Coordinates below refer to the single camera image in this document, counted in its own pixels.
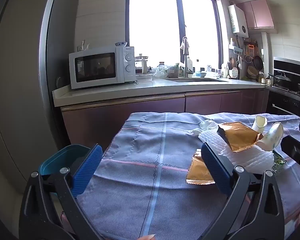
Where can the maroon base cabinets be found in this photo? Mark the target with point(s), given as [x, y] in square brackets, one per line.
[115, 115]

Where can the cloth hanging on faucet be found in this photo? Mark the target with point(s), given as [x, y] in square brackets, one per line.
[185, 46]

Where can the orange grater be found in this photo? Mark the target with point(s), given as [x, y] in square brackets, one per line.
[251, 50]

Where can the metal kitchen faucet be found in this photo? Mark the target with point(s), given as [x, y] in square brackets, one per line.
[185, 65]

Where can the pink wall cabinet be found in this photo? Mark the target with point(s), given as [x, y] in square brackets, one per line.
[257, 13]

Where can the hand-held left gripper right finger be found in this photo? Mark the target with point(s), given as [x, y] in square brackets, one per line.
[215, 170]

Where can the glass kettle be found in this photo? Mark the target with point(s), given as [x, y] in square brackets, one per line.
[141, 63]

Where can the teal plastic bin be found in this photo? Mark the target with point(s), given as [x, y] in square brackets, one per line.
[65, 155]

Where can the grey refrigerator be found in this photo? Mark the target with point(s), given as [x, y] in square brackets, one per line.
[20, 80]

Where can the kitchen sink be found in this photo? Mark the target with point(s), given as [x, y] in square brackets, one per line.
[195, 79]

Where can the white soap bottle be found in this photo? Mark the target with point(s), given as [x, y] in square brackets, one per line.
[189, 65]

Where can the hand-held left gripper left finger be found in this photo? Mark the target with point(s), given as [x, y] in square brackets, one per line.
[88, 166]

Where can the black frying pan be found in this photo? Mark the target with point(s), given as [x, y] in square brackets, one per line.
[258, 62]

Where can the teal wall shelf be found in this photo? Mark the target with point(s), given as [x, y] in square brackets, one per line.
[235, 50]

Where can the black built-in oven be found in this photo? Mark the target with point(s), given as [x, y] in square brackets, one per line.
[285, 105]

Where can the kitchen window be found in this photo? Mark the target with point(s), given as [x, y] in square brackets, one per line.
[152, 25]

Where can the white blue-dotted paper cup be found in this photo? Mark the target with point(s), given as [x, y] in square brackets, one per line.
[275, 133]
[259, 123]

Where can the white dotted utensil holder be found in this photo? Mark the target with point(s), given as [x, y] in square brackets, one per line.
[234, 73]

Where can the bag of brown goods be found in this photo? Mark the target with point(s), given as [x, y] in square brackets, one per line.
[173, 71]

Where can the round white disc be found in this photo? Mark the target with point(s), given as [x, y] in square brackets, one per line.
[58, 82]

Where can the gas stove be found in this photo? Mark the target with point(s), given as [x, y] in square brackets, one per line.
[290, 90]

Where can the gold foil packet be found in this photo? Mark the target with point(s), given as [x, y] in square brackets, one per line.
[240, 135]
[197, 172]

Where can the white microwave oven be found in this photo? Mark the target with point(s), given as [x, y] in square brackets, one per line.
[120, 67]

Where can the small white device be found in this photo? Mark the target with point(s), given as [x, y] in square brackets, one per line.
[210, 68]

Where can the clear plastic container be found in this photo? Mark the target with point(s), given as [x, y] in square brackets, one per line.
[143, 77]

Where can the white kitchen countertop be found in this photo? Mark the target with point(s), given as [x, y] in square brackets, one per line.
[140, 90]

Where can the blue and white bowl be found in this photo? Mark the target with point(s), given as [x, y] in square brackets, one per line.
[121, 44]

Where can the black pot with lid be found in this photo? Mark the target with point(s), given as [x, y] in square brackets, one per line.
[281, 80]

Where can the glass jar with lid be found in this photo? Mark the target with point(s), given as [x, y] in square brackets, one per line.
[161, 65]

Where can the blue checked cloth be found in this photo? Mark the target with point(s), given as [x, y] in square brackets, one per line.
[140, 155]

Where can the metal strainer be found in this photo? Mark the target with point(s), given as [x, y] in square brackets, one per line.
[248, 58]

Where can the black range hood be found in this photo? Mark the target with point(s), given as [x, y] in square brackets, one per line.
[295, 66]

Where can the steel pot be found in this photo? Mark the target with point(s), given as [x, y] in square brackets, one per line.
[265, 80]

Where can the light blue small bowl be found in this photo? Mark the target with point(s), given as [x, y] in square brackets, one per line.
[203, 74]

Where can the white plastic rack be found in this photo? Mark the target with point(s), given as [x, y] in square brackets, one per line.
[83, 46]

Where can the white plastic bag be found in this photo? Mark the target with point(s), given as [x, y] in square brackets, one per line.
[158, 73]

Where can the green snack packet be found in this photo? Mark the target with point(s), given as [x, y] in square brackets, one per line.
[278, 162]

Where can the stack of bowls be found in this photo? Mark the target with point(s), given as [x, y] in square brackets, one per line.
[253, 73]

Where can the white water heater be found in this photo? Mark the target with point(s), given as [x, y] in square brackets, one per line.
[237, 18]

